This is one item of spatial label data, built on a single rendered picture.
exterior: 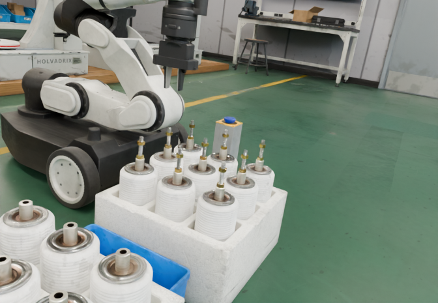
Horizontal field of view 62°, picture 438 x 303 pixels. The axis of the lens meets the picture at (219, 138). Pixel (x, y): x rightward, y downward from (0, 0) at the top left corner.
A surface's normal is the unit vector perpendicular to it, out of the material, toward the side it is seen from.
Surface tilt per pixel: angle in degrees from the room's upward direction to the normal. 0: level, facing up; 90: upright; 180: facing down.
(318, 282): 0
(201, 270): 90
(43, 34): 90
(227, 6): 90
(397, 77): 90
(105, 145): 45
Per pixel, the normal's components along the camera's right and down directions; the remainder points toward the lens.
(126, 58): -0.26, 0.59
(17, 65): 0.87, 0.25
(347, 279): 0.12, -0.95
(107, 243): -0.48, 0.18
